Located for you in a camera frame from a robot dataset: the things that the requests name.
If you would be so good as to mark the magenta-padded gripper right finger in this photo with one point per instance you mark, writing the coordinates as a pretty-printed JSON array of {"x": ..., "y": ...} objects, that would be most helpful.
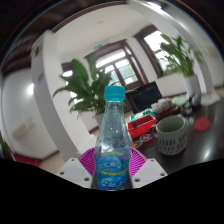
[{"x": 150, "y": 172}]

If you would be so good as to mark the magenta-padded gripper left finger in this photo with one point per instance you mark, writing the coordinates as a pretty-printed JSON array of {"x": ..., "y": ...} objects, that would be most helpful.
[{"x": 75, "y": 172}]

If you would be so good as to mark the clear bottle with teal cap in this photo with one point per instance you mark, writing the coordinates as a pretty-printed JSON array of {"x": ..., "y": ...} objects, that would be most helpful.
[{"x": 112, "y": 140}]

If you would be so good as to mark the sheet of round stickers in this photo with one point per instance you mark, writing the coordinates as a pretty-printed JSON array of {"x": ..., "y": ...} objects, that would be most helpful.
[{"x": 143, "y": 138}]

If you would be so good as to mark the grey patterned mug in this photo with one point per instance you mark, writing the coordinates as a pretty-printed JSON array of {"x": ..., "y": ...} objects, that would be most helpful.
[{"x": 171, "y": 140}]

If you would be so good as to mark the red plastic box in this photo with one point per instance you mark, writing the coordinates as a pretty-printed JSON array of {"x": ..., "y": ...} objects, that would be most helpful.
[{"x": 141, "y": 128}]

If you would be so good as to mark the red carpeted staircase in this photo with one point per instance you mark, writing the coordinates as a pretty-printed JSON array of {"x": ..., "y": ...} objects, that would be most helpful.
[{"x": 26, "y": 160}]

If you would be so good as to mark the green flat box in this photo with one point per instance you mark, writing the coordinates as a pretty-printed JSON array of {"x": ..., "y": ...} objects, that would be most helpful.
[{"x": 140, "y": 115}]

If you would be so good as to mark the dark tray of small jars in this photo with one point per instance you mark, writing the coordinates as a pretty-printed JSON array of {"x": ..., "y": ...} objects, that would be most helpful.
[{"x": 163, "y": 106}]

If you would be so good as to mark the flat round red coaster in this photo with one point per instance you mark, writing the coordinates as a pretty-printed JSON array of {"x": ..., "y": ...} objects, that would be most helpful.
[{"x": 202, "y": 124}]

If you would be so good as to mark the pale green notebook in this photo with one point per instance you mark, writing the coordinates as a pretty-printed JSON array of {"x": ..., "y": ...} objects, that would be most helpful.
[{"x": 180, "y": 100}]

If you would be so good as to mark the leafy plant in white pot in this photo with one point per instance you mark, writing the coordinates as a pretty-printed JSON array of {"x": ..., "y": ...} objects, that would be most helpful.
[
  {"x": 192, "y": 85},
  {"x": 85, "y": 90}
]

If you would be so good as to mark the grey round object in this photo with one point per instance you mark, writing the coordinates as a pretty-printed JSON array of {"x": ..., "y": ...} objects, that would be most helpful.
[{"x": 195, "y": 100}]

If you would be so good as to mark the dark framed window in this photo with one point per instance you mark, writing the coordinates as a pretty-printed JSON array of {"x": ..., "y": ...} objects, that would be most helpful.
[
  {"x": 155, "y": 41},
  {"x": 68, "y": 71}
]

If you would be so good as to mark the dark wooden double door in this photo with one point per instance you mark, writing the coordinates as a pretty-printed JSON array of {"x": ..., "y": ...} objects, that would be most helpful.
[{"x": 123, "y": 71}]

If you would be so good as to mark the green exit sign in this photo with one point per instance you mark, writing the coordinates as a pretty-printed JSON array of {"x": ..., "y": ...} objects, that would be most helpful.
[{"x": 97, "y": 46}]

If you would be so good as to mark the white wall radiator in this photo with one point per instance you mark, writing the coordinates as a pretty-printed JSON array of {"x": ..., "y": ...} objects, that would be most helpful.
[{"x": 23, "y": 128}]

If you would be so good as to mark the glowing wall lamp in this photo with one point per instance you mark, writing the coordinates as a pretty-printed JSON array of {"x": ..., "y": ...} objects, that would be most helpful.
[{"x": 30, "y": 89}]

